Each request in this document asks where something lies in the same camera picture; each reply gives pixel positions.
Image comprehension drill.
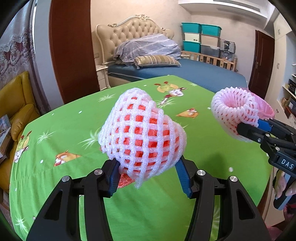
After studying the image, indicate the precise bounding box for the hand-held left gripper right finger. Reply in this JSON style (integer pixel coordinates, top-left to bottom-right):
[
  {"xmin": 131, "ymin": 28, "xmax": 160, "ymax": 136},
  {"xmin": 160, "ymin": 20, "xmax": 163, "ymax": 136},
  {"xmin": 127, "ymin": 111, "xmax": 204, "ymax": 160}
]
[{"xmin": 175, "ymin": 156, "xmax": 271, "ymax": 241}]

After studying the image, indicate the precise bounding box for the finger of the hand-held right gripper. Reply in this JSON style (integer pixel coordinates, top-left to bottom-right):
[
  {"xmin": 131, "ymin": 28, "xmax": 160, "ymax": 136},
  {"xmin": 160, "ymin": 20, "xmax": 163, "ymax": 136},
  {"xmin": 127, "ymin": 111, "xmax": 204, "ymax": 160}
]
[
  {"xmin": 236, "ymin": 122, "xmax": 270, "ymax": 149},
  {"xmin": 257, "ymin": 119, "xmax": 289, "ymax": 135}
]

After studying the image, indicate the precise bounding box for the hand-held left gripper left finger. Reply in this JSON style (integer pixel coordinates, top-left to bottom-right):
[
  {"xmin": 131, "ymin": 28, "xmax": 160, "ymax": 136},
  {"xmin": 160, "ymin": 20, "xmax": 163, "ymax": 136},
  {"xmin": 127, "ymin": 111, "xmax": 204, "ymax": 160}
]
[{"xmin": 26, "ymin": 160, "xmax": 121, "ymax": 241}]

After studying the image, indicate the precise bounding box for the pink-lined trash bin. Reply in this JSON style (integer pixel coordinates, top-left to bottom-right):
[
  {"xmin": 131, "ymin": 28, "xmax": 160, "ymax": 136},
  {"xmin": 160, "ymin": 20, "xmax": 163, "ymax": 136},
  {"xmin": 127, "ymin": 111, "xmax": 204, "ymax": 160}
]
[{"xmin": 240, "ymin": 87, "xmax": 275, "ymax": 120}]

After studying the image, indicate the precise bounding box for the pink foam fruit net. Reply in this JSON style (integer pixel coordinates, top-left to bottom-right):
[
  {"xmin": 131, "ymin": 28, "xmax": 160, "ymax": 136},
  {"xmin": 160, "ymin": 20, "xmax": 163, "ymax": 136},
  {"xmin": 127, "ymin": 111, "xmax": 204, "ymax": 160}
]
[{"xmin": 211, "ymin": 87, "xmax": 259, "ymax": 142}]

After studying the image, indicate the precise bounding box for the red fruit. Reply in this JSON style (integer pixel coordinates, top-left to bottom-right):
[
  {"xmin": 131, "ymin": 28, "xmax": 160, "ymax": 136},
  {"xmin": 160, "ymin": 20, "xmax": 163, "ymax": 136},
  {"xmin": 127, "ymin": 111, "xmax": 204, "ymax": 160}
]
[{"xmin": 98, "ymin": 89, "xmax": 186, "ymax": 189}]

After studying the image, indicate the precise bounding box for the person's right hand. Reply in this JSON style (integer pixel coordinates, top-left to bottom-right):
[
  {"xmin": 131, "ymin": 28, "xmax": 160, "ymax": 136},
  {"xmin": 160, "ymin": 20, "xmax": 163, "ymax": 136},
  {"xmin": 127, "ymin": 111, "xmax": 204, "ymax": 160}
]
[{"xmin": 273, "ymin": 170, "xmax": 288, "ymax": 198}]

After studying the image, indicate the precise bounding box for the white shelf unit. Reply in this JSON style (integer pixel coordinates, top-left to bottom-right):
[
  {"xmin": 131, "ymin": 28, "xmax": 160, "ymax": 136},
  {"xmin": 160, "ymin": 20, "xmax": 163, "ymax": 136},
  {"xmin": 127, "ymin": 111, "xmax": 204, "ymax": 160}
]
[{"xmin": 273, "ymin": 16, "xmax": 296, "ymax": 130}]

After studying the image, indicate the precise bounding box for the dark wooden door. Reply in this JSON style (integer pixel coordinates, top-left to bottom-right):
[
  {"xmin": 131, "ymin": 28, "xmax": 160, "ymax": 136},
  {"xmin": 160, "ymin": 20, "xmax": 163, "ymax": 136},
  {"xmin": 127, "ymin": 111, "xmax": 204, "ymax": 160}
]
[{"xmin": 248, "ymin": 30, "xmax": 275, "ymax": 93}]

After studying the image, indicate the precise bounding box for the blue bed mattress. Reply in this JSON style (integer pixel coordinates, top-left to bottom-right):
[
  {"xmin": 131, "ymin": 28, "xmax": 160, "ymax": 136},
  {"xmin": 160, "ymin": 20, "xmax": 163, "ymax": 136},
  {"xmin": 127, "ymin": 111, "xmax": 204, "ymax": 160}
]
[{"xmin": 107, "ymin": 59, "xmax": 248, "ymax": 93}]

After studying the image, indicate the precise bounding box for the checkered black-white bag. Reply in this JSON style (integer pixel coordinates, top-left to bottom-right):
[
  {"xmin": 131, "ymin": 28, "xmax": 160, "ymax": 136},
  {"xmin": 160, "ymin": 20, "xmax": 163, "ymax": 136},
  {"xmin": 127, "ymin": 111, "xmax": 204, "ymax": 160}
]
[{"xmin": 219, "ymin": 39, "xmax": 237, "ymax": 59}]

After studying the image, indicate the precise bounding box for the white nightstand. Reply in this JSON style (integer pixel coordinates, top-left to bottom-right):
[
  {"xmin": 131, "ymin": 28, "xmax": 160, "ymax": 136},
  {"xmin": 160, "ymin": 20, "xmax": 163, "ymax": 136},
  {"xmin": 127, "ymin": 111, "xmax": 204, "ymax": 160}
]
[{"xmin": 95, "ymin": 65, "xmax": 111, "ymax": 91}]

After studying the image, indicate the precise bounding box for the stack of plastic storage boxes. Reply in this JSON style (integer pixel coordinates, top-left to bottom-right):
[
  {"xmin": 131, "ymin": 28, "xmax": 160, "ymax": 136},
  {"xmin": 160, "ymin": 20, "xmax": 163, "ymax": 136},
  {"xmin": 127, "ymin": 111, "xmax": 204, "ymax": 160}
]
[{"xmin": 181, "ymin": 22, "xmax": 222, "ymax": 58}]

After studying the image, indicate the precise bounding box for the ceiling air vent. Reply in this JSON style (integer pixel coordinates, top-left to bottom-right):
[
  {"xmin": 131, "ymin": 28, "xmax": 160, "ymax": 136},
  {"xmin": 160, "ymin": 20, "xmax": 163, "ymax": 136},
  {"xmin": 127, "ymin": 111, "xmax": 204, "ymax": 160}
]
[{"xmin": 217, "ymin": 6, "xmax": 266, "ymax": 19}]

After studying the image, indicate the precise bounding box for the white flat box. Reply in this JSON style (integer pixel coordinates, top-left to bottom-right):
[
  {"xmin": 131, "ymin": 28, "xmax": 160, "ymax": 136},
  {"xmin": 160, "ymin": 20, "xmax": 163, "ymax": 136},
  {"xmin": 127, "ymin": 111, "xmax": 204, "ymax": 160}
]
[{"xmin": 0, "ymin": 127, "xmax": 12, "ymax": 160}]

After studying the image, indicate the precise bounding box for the striped pillow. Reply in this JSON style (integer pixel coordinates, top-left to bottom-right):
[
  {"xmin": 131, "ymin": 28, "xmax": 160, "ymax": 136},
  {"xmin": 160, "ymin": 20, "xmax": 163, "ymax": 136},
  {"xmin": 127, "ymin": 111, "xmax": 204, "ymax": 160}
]
[{"xmin": 134, "ymin": 55, "xmax": 181, "ymax": 69}]

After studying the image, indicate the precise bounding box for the small blue-white box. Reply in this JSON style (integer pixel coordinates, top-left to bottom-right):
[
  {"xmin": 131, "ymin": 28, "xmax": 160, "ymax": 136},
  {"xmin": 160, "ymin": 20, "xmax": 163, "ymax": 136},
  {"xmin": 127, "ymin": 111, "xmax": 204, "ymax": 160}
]
[{"xmin": 0, "ymin": 115, "xmax": 11, "ymax": 130}]

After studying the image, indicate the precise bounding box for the yellow leather armchair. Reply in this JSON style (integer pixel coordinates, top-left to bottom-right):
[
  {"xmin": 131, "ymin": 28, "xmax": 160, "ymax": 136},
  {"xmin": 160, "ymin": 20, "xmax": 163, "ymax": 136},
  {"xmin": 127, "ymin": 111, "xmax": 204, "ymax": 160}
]
[{"xmin": 0, "ymin": 71, "xmax": 41, "ymax": 204}]

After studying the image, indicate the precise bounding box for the grey striped blanket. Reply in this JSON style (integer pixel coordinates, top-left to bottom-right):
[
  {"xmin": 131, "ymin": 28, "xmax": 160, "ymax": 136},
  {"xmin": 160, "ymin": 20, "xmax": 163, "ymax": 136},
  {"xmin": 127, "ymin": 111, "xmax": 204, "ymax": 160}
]
[{"xmin": 113, "ymin": 34, "xmax": 181, "ymax": 66}]

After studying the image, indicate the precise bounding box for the brown wooden door panel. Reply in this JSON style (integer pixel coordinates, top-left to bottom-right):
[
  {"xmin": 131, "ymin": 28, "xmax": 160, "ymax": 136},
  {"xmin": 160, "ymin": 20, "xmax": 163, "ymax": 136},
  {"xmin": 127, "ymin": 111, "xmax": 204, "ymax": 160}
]
[{"xmin": 48, "ymin": 0, "xmax": 100, "ymax": 105}]

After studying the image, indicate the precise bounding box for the beige tufted headboard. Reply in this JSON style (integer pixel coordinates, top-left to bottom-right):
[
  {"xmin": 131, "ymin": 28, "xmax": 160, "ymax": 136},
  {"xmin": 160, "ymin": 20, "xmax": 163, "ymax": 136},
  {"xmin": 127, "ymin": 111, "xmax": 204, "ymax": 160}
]
[{"xmin": 96, "ymin": 15, "xmax": 175, "ymax": 65}]

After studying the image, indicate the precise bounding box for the patterned lace curtain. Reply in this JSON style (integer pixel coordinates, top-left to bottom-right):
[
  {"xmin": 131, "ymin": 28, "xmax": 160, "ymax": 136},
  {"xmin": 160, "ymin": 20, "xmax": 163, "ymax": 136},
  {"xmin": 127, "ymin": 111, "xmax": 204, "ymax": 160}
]
[{"xmin": 0, "ymin": 21, "xmax": 50, "ymax": 114}]

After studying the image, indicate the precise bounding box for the wooden crib rail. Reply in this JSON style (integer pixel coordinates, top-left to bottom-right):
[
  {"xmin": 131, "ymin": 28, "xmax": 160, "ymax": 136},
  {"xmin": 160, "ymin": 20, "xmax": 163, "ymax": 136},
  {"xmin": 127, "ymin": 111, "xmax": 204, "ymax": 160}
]
[{"xmin": 180, "ymin": 51, "xmax": 237, "ymax": 72}]

